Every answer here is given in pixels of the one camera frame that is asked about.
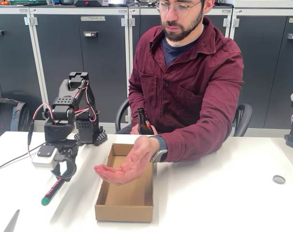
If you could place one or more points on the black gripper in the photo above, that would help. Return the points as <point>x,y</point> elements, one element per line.
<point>69,148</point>

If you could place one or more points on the black red marker green cap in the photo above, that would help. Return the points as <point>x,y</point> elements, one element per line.
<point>49,193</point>

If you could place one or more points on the brown glass beer bottle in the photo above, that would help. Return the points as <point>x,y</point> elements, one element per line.
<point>144,125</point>

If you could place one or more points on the right forearm maroon sleeve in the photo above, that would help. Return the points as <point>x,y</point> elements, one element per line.
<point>135,111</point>

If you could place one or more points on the left forearm maroon sleeve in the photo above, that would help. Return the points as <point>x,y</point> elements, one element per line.
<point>199,140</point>

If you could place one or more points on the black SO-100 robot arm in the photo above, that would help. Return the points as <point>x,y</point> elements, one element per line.
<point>86,125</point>

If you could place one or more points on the person's left hand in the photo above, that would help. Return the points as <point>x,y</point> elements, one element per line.
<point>129,169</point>

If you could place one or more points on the person's right hand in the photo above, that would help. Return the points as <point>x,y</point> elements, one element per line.
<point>134,130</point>

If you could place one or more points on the open brown cardboard box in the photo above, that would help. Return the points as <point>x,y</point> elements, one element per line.
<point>129,193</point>

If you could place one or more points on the grey black backpack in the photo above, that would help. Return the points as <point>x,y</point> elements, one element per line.
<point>13,116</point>

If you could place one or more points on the grey flat laptop corner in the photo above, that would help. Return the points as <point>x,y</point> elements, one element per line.
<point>12,222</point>

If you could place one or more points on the bearded man maroon overshirt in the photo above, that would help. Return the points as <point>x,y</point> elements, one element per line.
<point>185,84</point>

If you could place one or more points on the clear drinking glass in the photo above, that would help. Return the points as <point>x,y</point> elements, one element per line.
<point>50,2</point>

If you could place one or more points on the black device red logo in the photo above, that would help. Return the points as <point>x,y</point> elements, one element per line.
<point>91,3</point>

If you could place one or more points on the green flat box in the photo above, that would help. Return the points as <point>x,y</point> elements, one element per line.
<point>28,2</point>

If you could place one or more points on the silver flat device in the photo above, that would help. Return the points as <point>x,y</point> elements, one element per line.
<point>117,3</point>

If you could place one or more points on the silver bottle cap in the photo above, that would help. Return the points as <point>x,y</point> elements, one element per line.
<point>279,179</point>

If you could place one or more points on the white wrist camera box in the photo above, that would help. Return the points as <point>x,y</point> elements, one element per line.
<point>45,157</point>

